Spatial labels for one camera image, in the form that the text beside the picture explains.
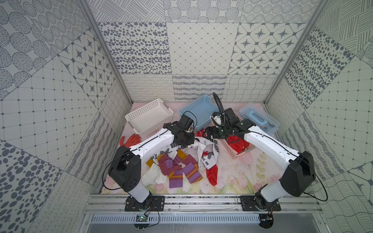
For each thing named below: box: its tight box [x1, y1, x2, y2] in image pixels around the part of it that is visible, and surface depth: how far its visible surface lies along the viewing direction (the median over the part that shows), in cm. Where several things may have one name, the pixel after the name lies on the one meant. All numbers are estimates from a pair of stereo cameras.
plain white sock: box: [141, 162, 168, 186], surface depth 83 cm
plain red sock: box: [206, 164, 219, 186], surface depth 85 cm
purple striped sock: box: [157, 148, 204, 189], surface depth 85 cm
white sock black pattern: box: [197, 136, 220, 170], surface depth 90 cm
